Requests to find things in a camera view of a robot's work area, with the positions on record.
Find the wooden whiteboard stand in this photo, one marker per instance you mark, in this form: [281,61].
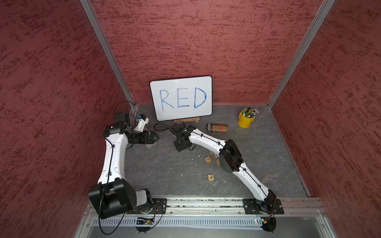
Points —
[196,119]

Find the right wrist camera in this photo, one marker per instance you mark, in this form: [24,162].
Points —
[178,127]

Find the wooden block letter X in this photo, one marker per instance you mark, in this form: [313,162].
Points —
[208,160]

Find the plaid brown glasses case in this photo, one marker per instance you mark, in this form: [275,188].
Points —
[213,127]

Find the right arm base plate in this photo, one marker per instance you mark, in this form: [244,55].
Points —
[256,207]

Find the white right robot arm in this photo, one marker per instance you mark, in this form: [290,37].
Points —
[231,161]

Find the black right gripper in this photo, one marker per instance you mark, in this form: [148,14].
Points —
[179,147]

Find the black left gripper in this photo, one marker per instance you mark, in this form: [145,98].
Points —
[145,141]

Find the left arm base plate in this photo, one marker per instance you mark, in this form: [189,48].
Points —
[157,206]

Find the pens in cup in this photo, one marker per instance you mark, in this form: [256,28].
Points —
[249,112]

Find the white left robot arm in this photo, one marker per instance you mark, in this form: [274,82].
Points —
[113,195]

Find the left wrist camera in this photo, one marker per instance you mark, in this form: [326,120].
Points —
[141,123]

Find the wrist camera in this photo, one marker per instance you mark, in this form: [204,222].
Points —
[141,123]
[178,127]

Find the yellow pen cup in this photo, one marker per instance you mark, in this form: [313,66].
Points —
[245,122]

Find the whiteboard with RED written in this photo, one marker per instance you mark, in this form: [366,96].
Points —
[182,98]

